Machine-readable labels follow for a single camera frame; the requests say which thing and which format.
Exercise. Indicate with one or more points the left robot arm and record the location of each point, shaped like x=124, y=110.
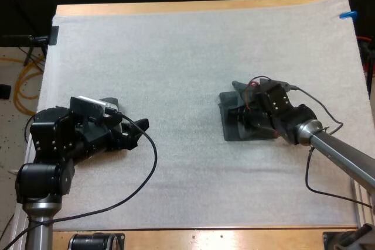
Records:
x=47, y=144

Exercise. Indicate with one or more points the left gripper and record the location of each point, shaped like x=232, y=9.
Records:
x=102, y=140

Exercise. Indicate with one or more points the dark grey-green towel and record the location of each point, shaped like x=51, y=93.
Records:
x=230, y=121

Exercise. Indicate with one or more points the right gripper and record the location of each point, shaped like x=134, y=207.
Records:
x=255, y=118

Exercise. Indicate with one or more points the dark clip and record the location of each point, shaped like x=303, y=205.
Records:
x=54, y=35

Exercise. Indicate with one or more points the ribbed aluminium rail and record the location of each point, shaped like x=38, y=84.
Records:
x=363, y=203

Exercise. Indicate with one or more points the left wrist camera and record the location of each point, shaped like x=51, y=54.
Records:
x=93, y=106

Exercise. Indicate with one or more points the blue clip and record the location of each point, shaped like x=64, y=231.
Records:
x=348, y=14

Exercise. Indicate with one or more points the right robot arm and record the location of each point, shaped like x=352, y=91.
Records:
x=316, y=136

